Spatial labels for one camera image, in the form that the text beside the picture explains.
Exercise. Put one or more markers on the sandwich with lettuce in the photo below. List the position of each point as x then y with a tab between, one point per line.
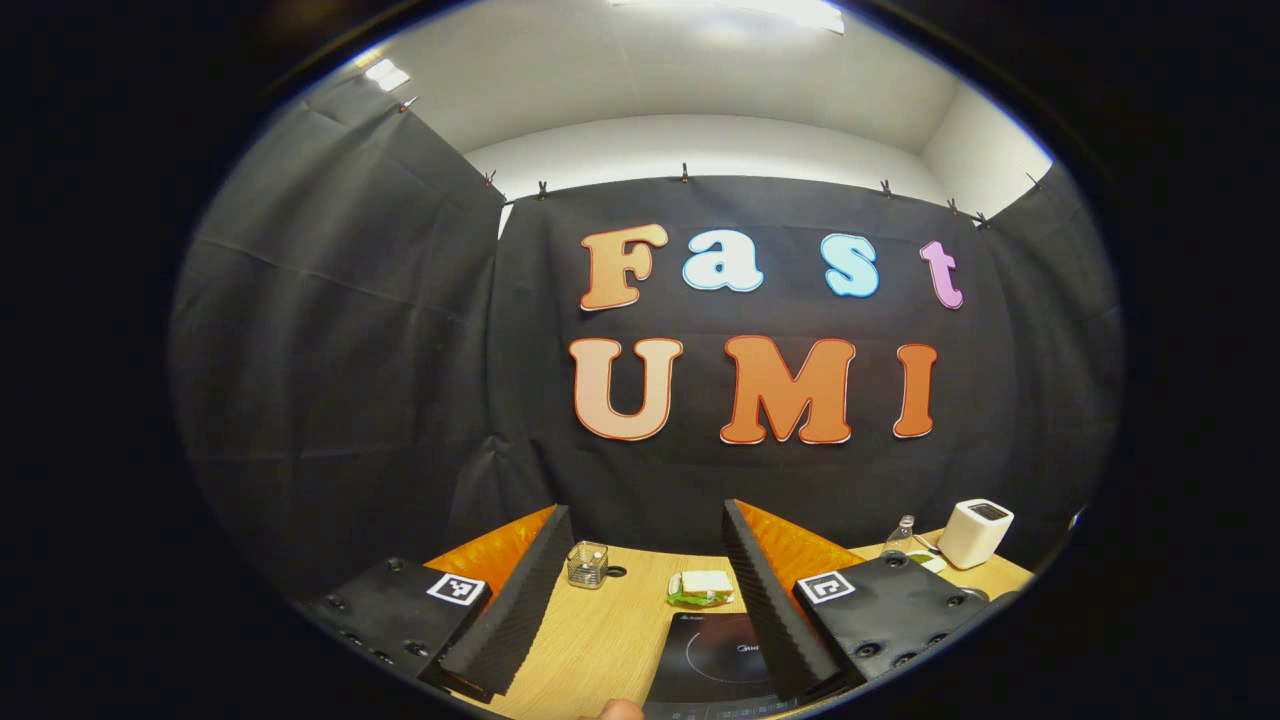
702	588

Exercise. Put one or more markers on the white divided dish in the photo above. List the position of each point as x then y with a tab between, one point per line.
932	563

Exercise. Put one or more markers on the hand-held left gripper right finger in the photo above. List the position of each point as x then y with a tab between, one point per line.
775	610

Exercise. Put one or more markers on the black induction cooktop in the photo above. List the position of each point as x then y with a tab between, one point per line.
705	665

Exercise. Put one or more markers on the clear plastic water bottle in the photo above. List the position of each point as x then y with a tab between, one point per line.
902	538

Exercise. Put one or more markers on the small ceiling light panel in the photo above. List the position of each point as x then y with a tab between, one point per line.
386	74

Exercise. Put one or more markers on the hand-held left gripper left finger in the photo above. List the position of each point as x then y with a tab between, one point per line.
520	610

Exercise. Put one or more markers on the large ceiling light panel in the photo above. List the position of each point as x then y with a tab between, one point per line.
760	10

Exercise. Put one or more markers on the row of black cloth clips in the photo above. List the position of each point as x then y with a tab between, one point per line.
685	175

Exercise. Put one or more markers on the white toaster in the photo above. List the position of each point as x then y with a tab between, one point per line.
975	538

